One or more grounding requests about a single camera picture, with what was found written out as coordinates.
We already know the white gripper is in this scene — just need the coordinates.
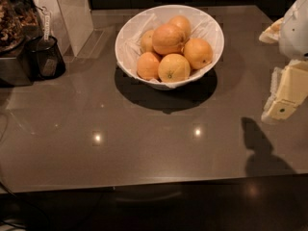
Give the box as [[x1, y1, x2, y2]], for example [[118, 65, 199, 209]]
[[259, 0, 308, 124]]

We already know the orange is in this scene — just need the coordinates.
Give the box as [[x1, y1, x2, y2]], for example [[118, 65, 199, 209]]
[[141, 30, 154, 53], [152, 23, 186, 55], [183, 38, 213, 69], [169, 15, 192, 38], [158, 54, 191, 83], [137, 52, 161, 80]]

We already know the white bowl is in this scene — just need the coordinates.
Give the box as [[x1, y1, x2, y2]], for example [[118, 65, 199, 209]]
[[115, 4, 225, 90]]

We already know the white paper bowl liner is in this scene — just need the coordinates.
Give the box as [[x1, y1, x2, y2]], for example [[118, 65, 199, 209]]
[[117, 12, 222, 89]]

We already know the white paper bag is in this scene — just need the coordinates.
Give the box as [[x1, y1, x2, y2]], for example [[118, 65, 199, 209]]
[[33, 0, 93, 57]]

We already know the black cup with tag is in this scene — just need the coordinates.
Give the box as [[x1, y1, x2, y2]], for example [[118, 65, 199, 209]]
[[25, 36, 65, 80]]

